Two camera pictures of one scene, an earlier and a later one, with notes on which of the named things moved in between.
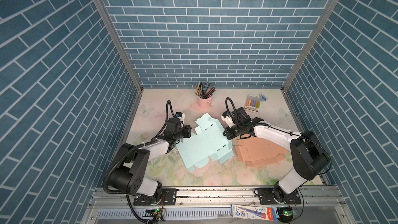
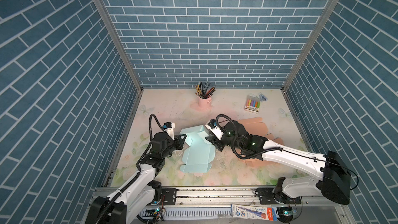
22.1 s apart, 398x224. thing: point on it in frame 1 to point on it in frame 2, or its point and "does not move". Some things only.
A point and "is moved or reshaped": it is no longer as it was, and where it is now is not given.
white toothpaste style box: x=254 y=212 does not move
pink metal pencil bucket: x=204 y=103 does not move
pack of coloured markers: x=252 y=104 does not move
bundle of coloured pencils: x=201 y=90 does not move
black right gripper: x=227 y=134 to x=215 y=141
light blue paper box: x=209 y=141 is moved or reshaped
